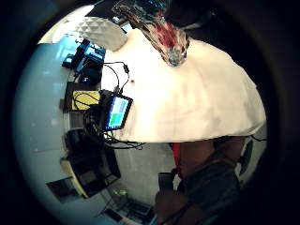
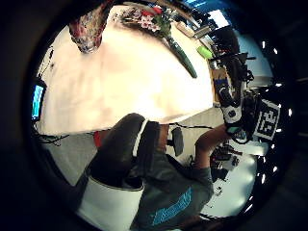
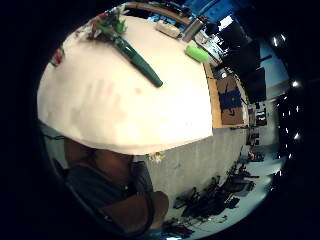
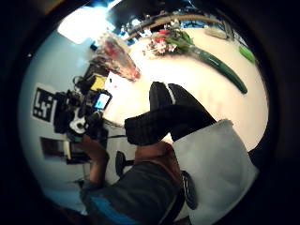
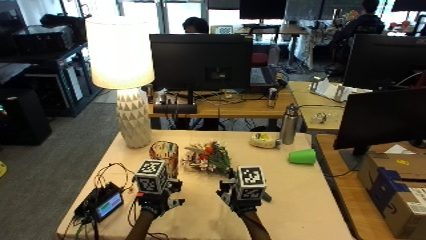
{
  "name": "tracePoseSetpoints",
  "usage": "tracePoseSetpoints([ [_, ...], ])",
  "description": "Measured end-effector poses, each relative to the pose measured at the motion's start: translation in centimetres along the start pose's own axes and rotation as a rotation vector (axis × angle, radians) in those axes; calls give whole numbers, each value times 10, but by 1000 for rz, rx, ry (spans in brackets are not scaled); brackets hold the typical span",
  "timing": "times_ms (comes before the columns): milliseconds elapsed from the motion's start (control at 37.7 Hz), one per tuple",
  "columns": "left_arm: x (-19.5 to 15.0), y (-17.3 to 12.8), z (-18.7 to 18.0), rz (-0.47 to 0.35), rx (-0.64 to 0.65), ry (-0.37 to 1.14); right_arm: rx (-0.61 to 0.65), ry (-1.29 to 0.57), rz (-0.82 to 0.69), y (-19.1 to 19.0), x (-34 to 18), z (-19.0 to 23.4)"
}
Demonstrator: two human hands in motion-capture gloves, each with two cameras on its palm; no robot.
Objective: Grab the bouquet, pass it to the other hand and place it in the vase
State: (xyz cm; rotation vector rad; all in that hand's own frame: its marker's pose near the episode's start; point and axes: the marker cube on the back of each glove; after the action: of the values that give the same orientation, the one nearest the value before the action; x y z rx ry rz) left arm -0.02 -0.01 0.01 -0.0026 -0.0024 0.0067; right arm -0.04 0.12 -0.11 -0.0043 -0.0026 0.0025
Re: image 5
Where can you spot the person's left hand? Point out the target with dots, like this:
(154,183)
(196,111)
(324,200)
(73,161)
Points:
(155,202)

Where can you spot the person's right hand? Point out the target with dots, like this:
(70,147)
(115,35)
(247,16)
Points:
(243,205)

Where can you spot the right glove marker cube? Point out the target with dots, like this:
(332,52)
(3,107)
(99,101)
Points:
(251,182)

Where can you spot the glove marker cube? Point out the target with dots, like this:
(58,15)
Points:
(251,182)
(151,176)

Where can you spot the left glove marker cube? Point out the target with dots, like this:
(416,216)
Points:
(151,176)

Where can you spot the colourful patterned vase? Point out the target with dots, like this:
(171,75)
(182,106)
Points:
(166,152)

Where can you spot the artificial flower bouquet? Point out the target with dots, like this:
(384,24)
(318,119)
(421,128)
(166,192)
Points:
(210,157)

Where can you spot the black device with screen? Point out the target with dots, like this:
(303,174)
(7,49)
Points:
(106,204)

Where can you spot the white and yellow tape roll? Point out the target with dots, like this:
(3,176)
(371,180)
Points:
(264,141)

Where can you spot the green plastic cup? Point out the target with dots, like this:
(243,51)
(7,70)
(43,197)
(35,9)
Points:
(303,156)

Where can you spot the black bar under monitor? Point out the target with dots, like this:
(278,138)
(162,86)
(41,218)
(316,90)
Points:
(175,108)

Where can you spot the steel water bottle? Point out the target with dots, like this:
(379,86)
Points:
(290,126)

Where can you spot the wooden office desk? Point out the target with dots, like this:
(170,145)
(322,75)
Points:
(240,108)

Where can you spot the wooden side table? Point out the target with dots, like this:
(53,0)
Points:
(344,186)

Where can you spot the small shiny metal object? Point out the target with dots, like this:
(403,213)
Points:
(320,117)

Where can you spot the light wooden desk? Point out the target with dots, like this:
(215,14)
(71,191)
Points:
(311,106)

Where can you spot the open laptop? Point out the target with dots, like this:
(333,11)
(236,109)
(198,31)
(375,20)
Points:
(263,77)

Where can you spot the black computer monitor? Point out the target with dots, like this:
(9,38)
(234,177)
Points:
(200,61)
(381,118)
(387,61)

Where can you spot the brown cardboard box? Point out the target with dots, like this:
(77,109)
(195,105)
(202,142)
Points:
(397,196)

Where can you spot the white folded stand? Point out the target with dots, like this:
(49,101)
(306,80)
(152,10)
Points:
(333,89)

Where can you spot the black shelf unit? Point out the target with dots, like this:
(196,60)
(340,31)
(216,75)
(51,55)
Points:
(67,80)

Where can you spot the black floor cabinet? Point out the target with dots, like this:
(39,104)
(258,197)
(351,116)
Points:
(22,116)

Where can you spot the white paper sheet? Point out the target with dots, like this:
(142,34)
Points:
(399,150)

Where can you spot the white table lamp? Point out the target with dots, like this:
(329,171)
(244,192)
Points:
(120,53)

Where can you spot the checkered marker board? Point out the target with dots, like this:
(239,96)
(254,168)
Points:
(223,29)

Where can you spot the black equipment case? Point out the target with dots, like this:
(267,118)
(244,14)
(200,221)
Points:
(42,37)

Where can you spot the black background monitor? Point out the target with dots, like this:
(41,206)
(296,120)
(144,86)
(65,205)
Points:
(263,8)

